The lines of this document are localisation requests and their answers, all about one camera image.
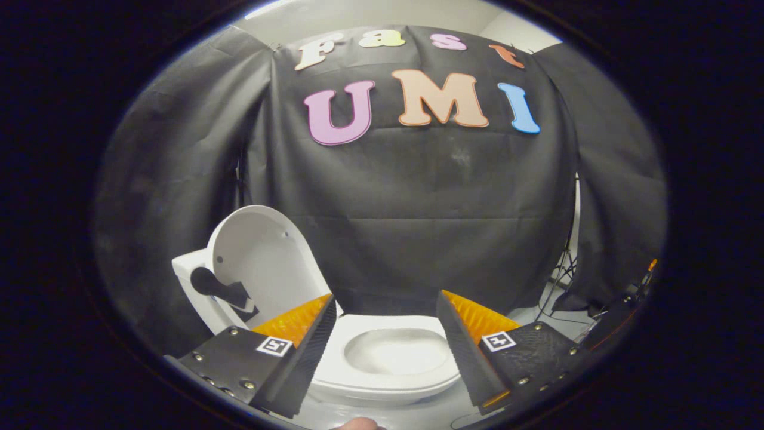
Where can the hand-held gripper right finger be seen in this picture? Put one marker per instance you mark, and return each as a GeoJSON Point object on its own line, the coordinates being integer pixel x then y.
{"type": "Point", "coordinates": [465, 364]}

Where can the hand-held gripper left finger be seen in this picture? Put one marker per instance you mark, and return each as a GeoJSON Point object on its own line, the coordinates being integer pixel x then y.
{"type": "Point", "coordinates": [307, 358]}

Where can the orange and black device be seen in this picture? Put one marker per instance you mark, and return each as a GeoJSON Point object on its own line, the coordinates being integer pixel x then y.
{"type": "Point", "coordinates": [650, 269]}

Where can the white toilet lid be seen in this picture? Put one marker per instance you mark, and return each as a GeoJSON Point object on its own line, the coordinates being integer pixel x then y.
{"type": "Point", "coordinates": [262, 251]}

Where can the black backdrop cloth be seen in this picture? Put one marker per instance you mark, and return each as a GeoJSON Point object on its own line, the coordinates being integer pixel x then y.
{"type": "Point", "coordinates": [621, 209]}
{"type": "Point", "coordinates": [418, 209]}

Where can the black lid pull tab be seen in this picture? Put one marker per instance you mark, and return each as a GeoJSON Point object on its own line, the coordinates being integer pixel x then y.
{"type": "Point", "coordinates": [221, 289]}

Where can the dark draped cloth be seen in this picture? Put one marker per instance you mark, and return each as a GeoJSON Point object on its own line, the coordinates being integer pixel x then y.
{"type": "Point", "coordinates": [615, 316]}

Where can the white toilet seat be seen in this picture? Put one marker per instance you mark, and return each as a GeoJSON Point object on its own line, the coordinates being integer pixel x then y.
{"type": "Point", "coordinates": [388, 322]}

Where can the black light stand tripod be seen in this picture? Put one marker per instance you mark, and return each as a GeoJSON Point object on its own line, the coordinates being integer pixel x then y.
{"type": "Point", "coordinates": [564, 269]}

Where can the white toilet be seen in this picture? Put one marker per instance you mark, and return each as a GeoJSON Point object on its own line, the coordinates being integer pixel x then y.
{"type": "Point", "coordinates": [394, 358]}

